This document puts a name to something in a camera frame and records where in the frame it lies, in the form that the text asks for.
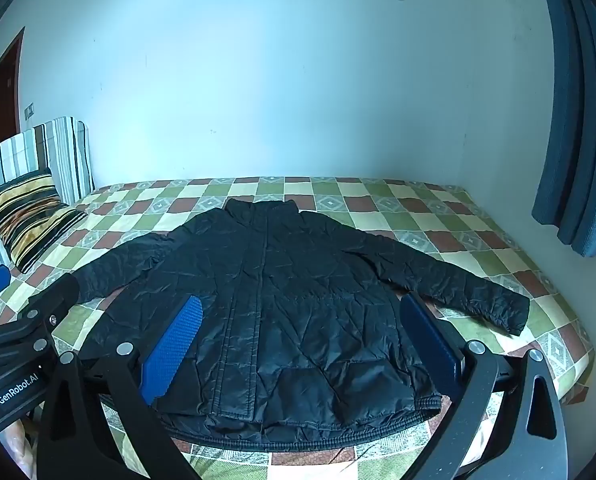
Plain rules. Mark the yellow black striped pillow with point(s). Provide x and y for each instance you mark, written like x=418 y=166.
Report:
x=28 y=210

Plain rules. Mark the grey striped headboard cushion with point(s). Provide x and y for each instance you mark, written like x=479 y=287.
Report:
x=63 y=150

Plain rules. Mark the brown wooden door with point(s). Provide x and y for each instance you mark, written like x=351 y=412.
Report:
x=5 y=95

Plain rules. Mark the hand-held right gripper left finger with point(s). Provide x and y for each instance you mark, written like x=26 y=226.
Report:
x=178 y=345

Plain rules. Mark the blue curtain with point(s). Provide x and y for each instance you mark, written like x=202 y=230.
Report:
x=573 y=160

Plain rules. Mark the wall switch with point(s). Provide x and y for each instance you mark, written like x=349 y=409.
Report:
x=29 y=110

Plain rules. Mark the black puffer jacket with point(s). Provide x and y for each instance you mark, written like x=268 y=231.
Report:
x=303 y=310

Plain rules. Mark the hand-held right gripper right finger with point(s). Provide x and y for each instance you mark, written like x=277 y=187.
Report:
x=428 y=340

